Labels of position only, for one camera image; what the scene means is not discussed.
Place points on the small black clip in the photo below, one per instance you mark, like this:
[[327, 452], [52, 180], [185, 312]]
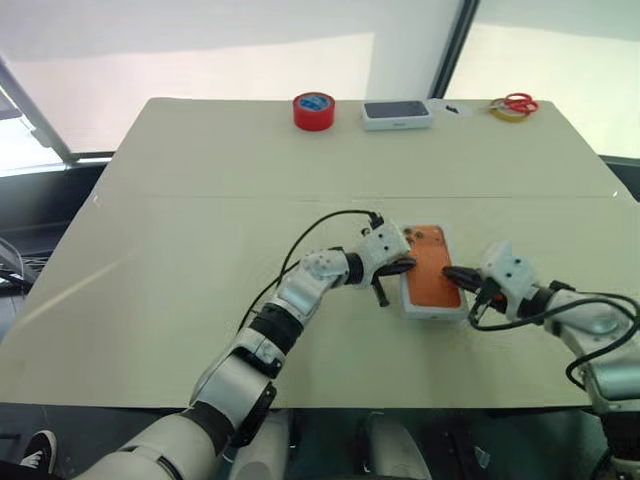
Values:
[[452, 108]]

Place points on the orange phone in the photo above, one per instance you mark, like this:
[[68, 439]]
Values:
[[435, 314]]

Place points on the white rounded shell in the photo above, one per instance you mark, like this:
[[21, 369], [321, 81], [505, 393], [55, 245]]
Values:
[[395, 450], [262, 450]]

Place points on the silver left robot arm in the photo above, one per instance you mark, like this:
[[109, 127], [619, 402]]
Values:
[[235, 380]]

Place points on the orange smartphone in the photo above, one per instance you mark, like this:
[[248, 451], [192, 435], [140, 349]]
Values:
[[432, 270]]

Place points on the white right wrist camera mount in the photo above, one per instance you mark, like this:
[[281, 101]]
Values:
[[510, 272]]

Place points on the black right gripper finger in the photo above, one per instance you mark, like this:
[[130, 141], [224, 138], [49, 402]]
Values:
[[470, 285], [462, 273]]

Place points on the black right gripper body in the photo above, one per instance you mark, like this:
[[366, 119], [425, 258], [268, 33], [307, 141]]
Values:
[[487, 291]]

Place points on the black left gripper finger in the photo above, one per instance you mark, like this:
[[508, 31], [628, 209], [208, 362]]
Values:
[[405, 266], [381, 295]]

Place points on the grey slanted window frame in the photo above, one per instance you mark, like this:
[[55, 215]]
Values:
[[40, 120]]

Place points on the yellow tape roll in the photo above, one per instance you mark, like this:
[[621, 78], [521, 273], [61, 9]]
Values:
[[510, 116]]

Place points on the dark window pillar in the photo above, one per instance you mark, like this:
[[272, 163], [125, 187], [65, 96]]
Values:
[[452, 45]]

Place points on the white round disc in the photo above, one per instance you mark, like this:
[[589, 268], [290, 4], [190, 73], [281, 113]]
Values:
[[462, 110]]

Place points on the red tape roll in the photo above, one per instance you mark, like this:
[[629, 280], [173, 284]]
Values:
[[314, 116]]

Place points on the black white sneaker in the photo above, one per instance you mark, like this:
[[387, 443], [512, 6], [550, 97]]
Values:
[[39, 452]]

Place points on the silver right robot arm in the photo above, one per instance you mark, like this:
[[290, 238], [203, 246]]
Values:
[[620, 380]]

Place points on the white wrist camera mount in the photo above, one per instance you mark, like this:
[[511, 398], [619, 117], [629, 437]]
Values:
[[382, 245], [510, 272]]

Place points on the closed white phone box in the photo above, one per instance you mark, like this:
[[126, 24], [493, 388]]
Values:
[[397, 114]]

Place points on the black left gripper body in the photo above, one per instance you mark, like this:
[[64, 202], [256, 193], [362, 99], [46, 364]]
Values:
[[382, 274]]

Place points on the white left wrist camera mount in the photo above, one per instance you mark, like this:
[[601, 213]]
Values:
[[382, 245]]

